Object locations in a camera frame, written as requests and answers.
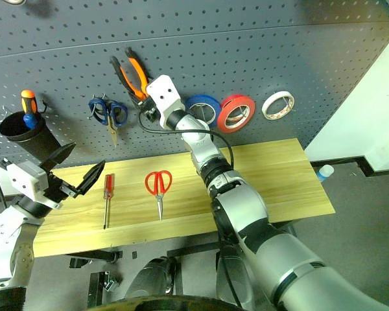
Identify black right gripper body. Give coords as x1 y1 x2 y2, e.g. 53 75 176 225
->
141 98 161 124

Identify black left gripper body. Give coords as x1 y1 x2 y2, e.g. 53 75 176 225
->
43 172 82 209

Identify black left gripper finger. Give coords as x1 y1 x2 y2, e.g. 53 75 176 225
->
40 141 77 172
75 159 106 197

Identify orange black pliers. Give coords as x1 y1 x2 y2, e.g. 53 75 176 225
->
110 47 150 108

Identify blue tape roll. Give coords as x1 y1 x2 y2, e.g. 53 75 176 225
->
184 94 222 128

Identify red tape roll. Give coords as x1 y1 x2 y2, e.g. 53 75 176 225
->
217 94 257 135

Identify dark grey pegboard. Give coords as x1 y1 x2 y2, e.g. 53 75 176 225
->
0 0 389 198

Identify white tape roll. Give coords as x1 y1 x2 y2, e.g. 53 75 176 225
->
261 91 296 122

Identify black cup holder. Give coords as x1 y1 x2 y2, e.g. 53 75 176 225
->
0 110 63 163

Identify table caster wheel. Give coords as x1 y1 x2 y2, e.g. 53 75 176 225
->
100 279 120 293

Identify grey rounded shape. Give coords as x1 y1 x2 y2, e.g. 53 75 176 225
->
125 257 178 298

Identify dark rounded shape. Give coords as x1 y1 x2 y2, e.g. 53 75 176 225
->
95 293 247 311

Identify white bottle with blue cap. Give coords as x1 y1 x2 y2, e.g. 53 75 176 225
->
315 164 336 182

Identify red handled screwdriver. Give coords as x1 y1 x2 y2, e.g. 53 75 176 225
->
102 173 115 231

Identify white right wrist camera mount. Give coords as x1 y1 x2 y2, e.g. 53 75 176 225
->
145 75 187 130

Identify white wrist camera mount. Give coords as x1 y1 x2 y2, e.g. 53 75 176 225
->
5 159 63 210
145 75 187 130

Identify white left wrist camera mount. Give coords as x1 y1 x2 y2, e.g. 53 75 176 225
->
5 159 63 210

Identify blue handled scissors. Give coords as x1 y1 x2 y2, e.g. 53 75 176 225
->
88 95 129 148

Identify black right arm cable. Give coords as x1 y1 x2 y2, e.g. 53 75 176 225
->
138 111 236 170

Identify orange blue handled screwdriver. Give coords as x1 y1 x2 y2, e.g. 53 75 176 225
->
20 89 40 130

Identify red handled scissors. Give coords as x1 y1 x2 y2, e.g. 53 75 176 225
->
144 170 174 223

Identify black metal table frame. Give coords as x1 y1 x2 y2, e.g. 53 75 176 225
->
64 222 300 308

